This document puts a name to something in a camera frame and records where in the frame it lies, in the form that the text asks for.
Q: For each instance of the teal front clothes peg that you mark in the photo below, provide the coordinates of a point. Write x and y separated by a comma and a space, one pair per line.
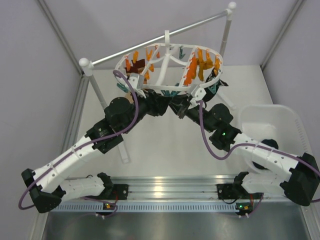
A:
169, 93

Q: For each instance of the mustard yellow sock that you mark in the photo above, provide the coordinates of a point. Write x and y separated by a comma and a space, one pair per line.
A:
203, 64

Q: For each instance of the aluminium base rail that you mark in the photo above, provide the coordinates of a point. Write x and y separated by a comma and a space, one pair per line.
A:
169, 188

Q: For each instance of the orange inner peg row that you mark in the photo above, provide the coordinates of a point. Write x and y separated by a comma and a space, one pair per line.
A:
191, 71

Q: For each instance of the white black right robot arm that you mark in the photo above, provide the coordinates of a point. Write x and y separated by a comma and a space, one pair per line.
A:
295, 177

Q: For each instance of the white round sock hanger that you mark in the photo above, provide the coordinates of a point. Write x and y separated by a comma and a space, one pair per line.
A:
163, 69

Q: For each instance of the slotted grey cable duct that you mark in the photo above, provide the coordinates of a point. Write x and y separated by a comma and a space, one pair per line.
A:
153, 207

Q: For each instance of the white plastic basket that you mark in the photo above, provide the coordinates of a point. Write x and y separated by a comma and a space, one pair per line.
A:
276, 122

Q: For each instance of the teal back clothes peg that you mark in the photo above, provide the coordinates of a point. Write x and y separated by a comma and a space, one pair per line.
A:
181, 53

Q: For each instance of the teal clothes peg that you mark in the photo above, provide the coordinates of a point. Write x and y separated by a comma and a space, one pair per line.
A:
214, 88
169, 93
123, 88
181, 53

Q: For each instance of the maroon striped sock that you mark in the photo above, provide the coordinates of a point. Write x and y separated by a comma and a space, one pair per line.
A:
137, 67

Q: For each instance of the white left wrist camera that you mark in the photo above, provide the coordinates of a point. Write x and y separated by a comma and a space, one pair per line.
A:
136, 81

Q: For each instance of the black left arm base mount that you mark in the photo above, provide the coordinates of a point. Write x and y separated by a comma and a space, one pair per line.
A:
117, 191

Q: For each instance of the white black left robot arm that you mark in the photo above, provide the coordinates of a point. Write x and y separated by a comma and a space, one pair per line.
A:
49, 186

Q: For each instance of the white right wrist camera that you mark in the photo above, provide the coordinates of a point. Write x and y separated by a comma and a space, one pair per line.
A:
197, 93

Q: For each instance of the white metal drying rack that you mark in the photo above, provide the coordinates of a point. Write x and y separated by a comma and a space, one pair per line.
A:
122, 79

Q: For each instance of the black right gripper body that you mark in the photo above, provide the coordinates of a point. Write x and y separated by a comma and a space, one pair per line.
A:
183, 110

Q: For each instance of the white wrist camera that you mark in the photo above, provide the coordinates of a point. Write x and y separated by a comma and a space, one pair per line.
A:
197, 93
136, 81

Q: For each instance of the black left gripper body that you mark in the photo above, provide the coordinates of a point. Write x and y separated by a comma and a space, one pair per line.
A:
147, 107

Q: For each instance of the teal left clothes peg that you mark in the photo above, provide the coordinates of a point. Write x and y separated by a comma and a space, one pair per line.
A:
123, 88

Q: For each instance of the teal right clothes peg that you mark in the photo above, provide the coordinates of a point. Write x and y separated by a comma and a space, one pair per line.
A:
214, 88

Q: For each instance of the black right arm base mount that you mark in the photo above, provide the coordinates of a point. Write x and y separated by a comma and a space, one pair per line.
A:
230, 191

